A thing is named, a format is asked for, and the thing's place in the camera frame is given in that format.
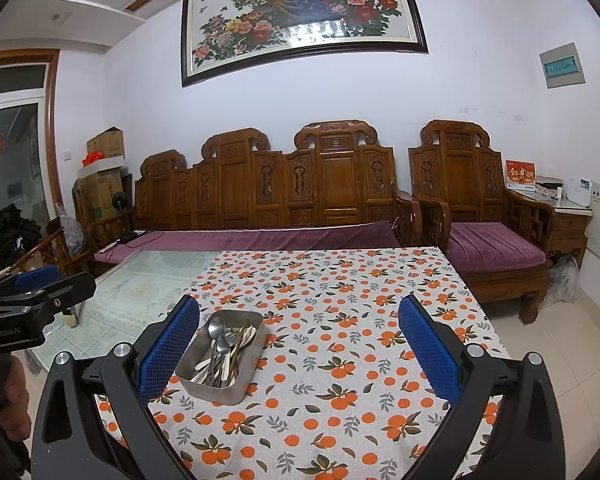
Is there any carved wooden armchair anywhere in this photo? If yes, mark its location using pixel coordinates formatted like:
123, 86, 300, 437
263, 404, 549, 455
407, 120, 556, 323

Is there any purple armchair cushion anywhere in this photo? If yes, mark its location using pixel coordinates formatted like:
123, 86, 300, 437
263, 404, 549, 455
449, 222, 547, 268

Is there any small metal spoon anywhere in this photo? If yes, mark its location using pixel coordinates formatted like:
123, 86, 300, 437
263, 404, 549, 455
214, 334, 232, 388

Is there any white flat box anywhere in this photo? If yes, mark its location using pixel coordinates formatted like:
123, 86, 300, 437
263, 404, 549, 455
77, 155, 127, 178

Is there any metal tray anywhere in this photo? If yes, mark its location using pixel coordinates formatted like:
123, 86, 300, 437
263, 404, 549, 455
175, 310, 267, 405

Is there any crumpled clear plastic bag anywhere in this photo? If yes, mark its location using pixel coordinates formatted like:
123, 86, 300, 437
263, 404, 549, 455
542, 255, 581, 306

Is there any pile of black clothes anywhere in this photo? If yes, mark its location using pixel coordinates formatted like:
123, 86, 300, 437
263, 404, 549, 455
0, 212, 41, 256

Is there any large white plastic spoon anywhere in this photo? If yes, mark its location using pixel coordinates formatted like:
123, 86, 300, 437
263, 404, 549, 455
190, 355, 213, 383

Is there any wooden chair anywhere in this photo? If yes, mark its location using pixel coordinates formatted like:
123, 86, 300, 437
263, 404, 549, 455
0, 227, 88, 281

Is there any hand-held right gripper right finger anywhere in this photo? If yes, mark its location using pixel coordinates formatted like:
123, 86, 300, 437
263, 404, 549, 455
397, 295, 566, 480

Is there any red desk calendar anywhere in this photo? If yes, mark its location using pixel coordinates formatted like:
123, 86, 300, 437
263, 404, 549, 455
505, 160, 537, 191

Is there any white device box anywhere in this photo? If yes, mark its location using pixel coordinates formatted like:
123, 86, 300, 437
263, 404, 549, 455
566, 177, 593, 207

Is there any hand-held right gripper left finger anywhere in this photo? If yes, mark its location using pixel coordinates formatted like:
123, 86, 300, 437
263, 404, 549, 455
30, 294, 202, 480

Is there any small cardboard box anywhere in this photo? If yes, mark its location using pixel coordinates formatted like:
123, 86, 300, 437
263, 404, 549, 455
86, 127, 126, 158

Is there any carved wooden sofa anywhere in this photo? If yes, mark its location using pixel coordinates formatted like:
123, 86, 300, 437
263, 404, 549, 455
72, 120, 423, 261

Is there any orange print tablecloth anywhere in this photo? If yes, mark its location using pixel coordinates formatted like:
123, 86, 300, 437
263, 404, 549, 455
92, 246, 511, 480

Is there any grey electrical panel box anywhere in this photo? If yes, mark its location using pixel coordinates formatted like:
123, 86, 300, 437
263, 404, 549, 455
539, 43, 586, 90

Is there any large cardboard box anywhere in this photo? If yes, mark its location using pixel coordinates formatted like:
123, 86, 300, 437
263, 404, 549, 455
77, 169, 126, 221

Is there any framed peacock painting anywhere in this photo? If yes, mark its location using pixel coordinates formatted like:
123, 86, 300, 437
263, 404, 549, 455
181, 0, 427, 88

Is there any wooden side table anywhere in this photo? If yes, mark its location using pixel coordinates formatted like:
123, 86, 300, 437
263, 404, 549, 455
505, 187, 593, 266

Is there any person's left hand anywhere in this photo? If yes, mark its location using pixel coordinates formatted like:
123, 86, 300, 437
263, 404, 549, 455
0, 357, 32, 442

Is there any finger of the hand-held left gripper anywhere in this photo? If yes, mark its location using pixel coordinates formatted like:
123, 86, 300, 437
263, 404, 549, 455
0, 272, 97, 318
0, 266, 62, 306

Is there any large metal spoon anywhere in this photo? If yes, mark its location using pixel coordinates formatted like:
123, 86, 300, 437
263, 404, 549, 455
206, 316, 227, 387

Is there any wooden framed glass door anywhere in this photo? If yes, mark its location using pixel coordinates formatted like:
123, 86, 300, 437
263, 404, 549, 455
0, 49, 63, 281

